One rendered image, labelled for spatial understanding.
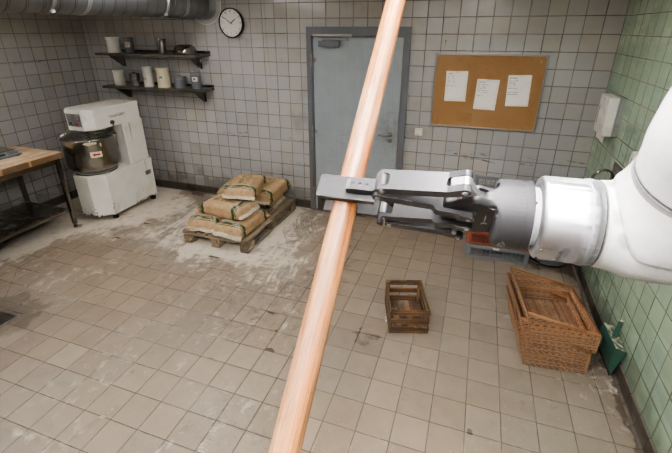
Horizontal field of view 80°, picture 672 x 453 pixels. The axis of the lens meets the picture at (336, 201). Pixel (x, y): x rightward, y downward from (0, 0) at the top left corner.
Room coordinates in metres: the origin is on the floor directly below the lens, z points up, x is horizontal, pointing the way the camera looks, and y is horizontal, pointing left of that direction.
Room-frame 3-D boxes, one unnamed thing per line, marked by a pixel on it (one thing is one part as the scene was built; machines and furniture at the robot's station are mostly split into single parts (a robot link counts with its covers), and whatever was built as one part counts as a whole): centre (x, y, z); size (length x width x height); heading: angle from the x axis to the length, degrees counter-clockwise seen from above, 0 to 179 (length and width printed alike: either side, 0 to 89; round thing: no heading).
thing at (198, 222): (4.06, 1.36, 0.22); 0.62 x 0.36 x 0.15; 166
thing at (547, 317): (2.32, -1.52, 0.32); 0.56 x 0.49 x 0.28; 169
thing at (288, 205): (4.29, 1.09, 0.07); 1.20 x 0.80 x 0.14; 161
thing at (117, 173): (4.75, 2.83, 0.66); 0.92 x 0.59 x 1.32; 161
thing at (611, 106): (3.39, -2.30, 1.44); 0.28 x 0.11 x 0.38; 161
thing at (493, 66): (4.13, -1.50, 1.55); 1.04 x 0.03 x 0.74; 71
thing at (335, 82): (4.54, -0.21, 1.08); 1.14 x 0.09 x 2.16; 71
